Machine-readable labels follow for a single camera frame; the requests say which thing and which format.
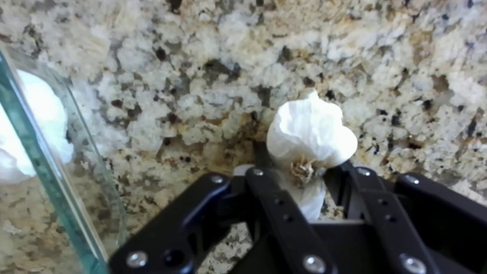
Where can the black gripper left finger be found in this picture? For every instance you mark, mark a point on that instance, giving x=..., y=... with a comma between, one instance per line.
x=284, y=213

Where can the rectangular glass dish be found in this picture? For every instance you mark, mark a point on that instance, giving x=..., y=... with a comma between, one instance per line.
x=48, y=169

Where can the white garlic clove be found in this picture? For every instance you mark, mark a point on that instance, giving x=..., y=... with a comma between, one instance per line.
x=310, y=131
x=36, y=119

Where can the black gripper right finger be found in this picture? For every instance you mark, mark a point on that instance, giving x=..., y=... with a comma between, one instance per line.
x=386, y=218

